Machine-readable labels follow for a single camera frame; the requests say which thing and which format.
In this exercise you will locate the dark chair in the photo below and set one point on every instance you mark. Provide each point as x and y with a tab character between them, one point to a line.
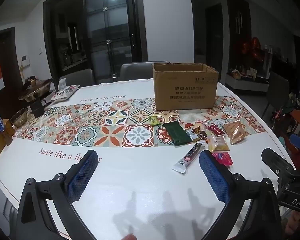
277	90

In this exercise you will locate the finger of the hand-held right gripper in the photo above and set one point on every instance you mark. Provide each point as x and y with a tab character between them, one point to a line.
275	158

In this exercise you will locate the brown wooden box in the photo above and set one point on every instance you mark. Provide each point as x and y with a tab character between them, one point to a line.
8	131

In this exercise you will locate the red balloons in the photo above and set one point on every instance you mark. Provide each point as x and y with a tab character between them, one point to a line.
252	47

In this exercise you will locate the flower bunch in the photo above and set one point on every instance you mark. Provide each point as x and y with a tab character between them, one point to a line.
298	101

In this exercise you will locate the metal bowl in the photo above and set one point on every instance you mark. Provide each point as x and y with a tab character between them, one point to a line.
18	118

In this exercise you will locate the dark green snack packet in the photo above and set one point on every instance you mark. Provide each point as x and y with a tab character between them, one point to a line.
177	133

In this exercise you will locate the wall intercom panel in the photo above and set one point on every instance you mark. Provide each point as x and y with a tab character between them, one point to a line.
25	60

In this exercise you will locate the gold biscuit packet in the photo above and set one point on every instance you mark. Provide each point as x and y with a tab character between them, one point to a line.
236	131

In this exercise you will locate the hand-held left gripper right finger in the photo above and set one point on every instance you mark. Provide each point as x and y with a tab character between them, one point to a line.
214	176

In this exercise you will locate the metal hot pot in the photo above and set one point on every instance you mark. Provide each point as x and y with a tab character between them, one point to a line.
36	90

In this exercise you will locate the cardboard box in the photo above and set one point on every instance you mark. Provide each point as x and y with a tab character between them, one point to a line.
185	90

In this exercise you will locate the floral tissue pouch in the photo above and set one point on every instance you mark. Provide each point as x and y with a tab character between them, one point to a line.
65	93

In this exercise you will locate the black and white stick packet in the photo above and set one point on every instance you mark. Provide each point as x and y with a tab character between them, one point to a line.
188	158

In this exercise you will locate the gold brown wrapped candy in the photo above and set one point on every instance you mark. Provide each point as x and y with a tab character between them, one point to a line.
198	133

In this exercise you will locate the glass door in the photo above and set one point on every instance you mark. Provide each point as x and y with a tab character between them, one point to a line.
107	30

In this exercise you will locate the small green candy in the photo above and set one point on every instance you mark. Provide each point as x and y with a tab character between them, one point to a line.
155	120

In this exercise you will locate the yellow snack packet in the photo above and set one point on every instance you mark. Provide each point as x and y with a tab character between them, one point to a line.
218	143

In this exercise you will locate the beige snack packet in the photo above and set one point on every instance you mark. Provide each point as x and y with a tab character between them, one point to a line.
201	125

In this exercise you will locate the black stove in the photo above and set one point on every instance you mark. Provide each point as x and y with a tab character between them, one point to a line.
37	108

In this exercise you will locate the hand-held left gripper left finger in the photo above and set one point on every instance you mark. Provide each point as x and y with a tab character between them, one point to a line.
83	173

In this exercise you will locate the wide grey chair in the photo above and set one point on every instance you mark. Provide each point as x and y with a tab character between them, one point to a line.
137	71

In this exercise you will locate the pink snack packet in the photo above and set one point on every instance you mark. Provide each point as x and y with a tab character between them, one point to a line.
223	158

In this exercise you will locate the red snack packet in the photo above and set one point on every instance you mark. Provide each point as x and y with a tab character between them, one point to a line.
215	129

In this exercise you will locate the patterned tablecloth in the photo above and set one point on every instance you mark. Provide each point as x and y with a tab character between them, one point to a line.
130	170

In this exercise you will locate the white snack packet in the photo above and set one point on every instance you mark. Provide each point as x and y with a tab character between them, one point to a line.
191	135

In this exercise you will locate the small grey chair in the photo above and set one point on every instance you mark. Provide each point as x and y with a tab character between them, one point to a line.
76	78

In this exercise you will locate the white sideboard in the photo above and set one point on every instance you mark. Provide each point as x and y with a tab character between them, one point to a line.
247	83

